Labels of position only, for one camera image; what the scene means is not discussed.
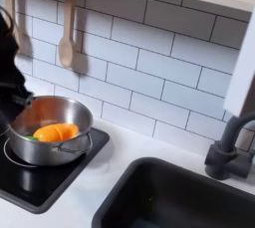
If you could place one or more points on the orange toy carrot green top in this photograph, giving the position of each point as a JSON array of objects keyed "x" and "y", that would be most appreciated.
[{"x": 56, "y": 132}]

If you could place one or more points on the wooden spoon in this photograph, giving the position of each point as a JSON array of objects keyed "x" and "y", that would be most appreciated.
[{"x": 66, "y": 51}]

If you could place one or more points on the black toy cooktop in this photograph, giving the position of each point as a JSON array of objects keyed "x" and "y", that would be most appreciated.
[{"x": 40, "y": 188}]

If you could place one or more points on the dark grey sink basin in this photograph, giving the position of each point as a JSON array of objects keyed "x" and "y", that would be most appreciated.
[{"x": 182, "y": 202}]

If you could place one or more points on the dark grey tap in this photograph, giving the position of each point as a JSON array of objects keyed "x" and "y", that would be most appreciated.
[{"x": 225, "y": 159}]

